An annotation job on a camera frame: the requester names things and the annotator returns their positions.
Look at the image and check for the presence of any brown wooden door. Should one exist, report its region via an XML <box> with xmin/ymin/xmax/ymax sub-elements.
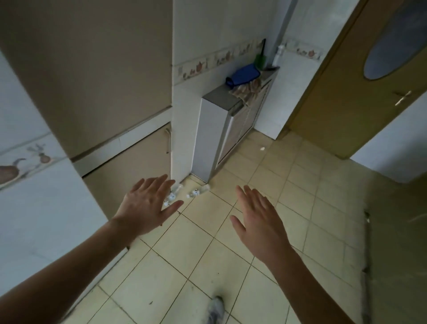
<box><xmin>288</xmin><ymin>0</ymin><xmax>427</xmax><ymax>159</ymax></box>

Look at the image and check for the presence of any green brush holder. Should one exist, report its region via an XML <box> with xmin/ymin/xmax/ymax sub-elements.
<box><xmin>254</xmin><ymin>38</ymin><xmax>268</xmax><ymax>71</ymax></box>

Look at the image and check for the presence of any person's left forearm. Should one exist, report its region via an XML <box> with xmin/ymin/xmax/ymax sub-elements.
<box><xmin>0</xmin><ymin>218</ymin><xmax>139</xmax><ymax>324</ymax></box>

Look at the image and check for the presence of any metal door handle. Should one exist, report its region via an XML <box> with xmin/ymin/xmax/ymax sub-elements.
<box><xmin>394</xmin><ymin>90</ymin><xmax>413</xmax><ymax>107</ymax></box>

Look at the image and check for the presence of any beige refrigerator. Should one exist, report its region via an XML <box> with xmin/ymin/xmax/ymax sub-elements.
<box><xmin>0</xmin><ymin>0</ymin><xmax>174</xmax><ymax>221</ymax></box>

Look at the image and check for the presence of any grey sneaker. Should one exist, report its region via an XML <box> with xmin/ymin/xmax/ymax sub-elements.
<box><xmin>205</xmin><ymin>295</ymin><xmax>226</xmax><ymax>324</ymax></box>

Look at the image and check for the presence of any person's right hand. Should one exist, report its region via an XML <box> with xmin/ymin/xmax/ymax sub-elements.
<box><xmin>230</xmin><ymin>185</ymin><xmax>295</xmax><ymax>268</ymax></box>

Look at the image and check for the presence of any white grey-topped cabinet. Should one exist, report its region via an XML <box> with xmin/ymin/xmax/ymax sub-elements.
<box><xmin>191</xmin><ymin>67</ymin><xmax>280</xmax><ymax>184</ymax></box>

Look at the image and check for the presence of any person's right forearm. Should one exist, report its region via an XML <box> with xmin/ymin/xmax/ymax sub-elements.
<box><xmin>260</xmin><ymin>248</ymin><xmax>358</xmax><ymax>324</ymax></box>

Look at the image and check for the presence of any clear empty plastic bottle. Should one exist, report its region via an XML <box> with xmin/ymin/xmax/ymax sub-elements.
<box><xmin>186</xmin><ymin>184</ymin><xmax>211</xmax><ymax>199</ymax></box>
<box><xmin>163</xmin><ymin>183</ymin><xmax>184</xmax><ymax>207</ymax></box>

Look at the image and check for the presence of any white plastic bottle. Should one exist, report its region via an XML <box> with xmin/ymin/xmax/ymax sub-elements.
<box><xmin>272</xmin><ymin>45</ymin><xmax>286</xmax><ymax>68</ymax></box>

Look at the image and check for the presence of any patterned brown cloth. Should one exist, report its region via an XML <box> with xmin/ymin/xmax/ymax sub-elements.
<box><xmin>228</xmin><ymin>79</ymin><xmax>263</xmax><ymax>107</ymax></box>

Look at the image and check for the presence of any person's left hand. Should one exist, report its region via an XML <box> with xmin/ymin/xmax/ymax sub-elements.
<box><xmin>112</xmin><ymin>174</ymin><xmax>184</xmax><ymax>239</ymax></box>

